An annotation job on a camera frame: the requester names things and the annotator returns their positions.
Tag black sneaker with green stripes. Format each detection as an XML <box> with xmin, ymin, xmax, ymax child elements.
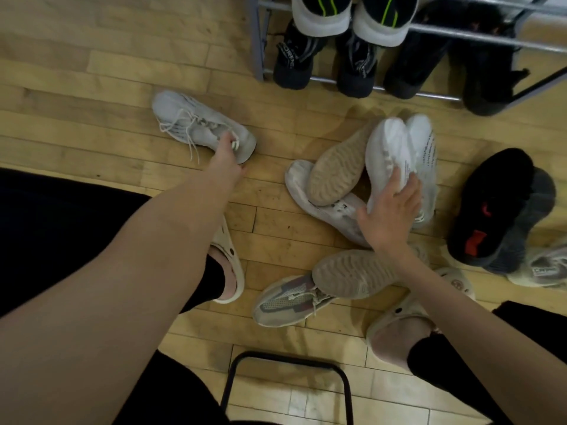
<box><xmin>291</xmin><ymin>0</ymin><xmax>355</xmax><ymax>38</ymax></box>
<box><xmin>352</xmin><ymin>0</ymin><xmax>420</xmax><ymax>48</ymax></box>

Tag upturned sneaker with tan sole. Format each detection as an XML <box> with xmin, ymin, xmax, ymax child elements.
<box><xmin>312</xmin><ymin>246</ymin><xmax>429</xmax><ymax>301</ymax></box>
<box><xmin>307</xmin><ymin>121</ymin><xmax>382</xmax><ymax>207</ymax></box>

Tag plain black shoe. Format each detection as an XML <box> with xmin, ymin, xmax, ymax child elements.
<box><xmin>383</xmin><ymin>0</ymin><xmax>459</xmax><ymax>101</ymax></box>
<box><xmin>454</xmin><ymin>1</ymin><xmax>531</xmax><ymax>117</ymax></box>

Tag worn white sneaker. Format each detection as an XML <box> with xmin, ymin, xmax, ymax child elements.
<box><xmin>284</xmin><ymin>159</ymin><xmax>374</xmax><ymax>249</ymax></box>

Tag grey and pink mesh sneaker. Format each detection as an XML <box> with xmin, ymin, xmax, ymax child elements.
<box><xmin>252</xmin><ymin>273</ymin><xmax>336</xmax><ymax>329</ymax></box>

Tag grey sneaker with label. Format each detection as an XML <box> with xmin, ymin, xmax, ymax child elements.
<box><xmin>506</xmin><ymin>242</ymin><xmax>567</xmax><ymax>289</ymax></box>

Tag black sneaker with red patches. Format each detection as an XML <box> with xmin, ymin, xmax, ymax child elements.
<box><xmin>447</xmin><ymin>148</ymin><xmax>536</xmax><ymax>267</ymax></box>

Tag person's left hand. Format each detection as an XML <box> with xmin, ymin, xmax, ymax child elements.
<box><xmin>207</xmin><ymin>130</ymin><xmax>249</xmax><ymax>183</ymax></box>

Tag person's right forearm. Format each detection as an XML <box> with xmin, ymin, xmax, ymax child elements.
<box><xmin>386</xmin><ymin>248</ymin><xmax>567</xmax><ymax>425</ymax></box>

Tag white knit sneaker with print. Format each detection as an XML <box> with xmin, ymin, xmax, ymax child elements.
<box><xmin>404</xmin><ymin>113</ymin><xmax>440</xmax><ymax>229</ymax></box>

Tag person's right hand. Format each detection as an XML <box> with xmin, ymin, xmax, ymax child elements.
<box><xmin>356</xmin><ymin>166</ymin><xmax>424</xmax><ymax>258</ymax></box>

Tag cream clog on right foot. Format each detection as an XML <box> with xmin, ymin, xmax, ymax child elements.
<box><xmin>365</xmin><ymin>267</ymin><xmax>477</xmax><ymax>364</ymax></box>

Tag black metal stool frame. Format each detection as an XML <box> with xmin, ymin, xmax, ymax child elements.
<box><xmin>220</xmin><ymin>350</ymin><xmax>354</xmax><ymax>425</ymax></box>

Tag cream clog on left foot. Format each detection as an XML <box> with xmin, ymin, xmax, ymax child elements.
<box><xmin>208</xmin><ymin>216</ymin><xmax>245</xmax><ymax>305</ymax></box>

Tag cream clog on foot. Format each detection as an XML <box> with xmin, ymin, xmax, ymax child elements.
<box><xmin>365</xmin><ymin>267</ymin><xmax>477</xmax><ymax>364</ymax></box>
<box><xmin>208</xmin><ymin>216</ymin><xmax>245</xmax><ymax>305</ymax></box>

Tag dark grey knit sneaker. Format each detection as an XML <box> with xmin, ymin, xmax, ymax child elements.
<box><xmin>482</xmin><ymin>167</ymin><xmax>557</xmax><ymax>276</ymax></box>

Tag person's black trousers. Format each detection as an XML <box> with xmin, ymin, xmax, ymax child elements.
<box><xmin>0</xmin><ymin>167</ymin><xmax>567</xmax><ymax>425</ymax></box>

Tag person's left forearm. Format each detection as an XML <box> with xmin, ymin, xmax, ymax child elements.
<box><xmin>0</xmin><ymin>169</ymin><xmax>242</xmax><ymax>425</ymax></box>

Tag grey metal shoe rack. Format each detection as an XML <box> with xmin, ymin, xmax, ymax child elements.
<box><xmin>245</xmin><ymin>0</ymin><xmax>567</xmax><ymax>112</ymax></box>

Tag black sneaker with white strap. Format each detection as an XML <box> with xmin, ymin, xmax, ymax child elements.
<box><xmin>273</xmin><ymin>19</ymin><xmax>329</xmax><ymax>91</ymax></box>
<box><xmin>336</xmin><ymin>32</ymin><xmax>378</xmax><ymax>99</ymax></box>

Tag light grey laced sneaker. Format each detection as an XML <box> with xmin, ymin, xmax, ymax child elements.
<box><xmin>151</xmin><ymin>89</ymin><xmax>258</xmax><ymax>165</ymax></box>

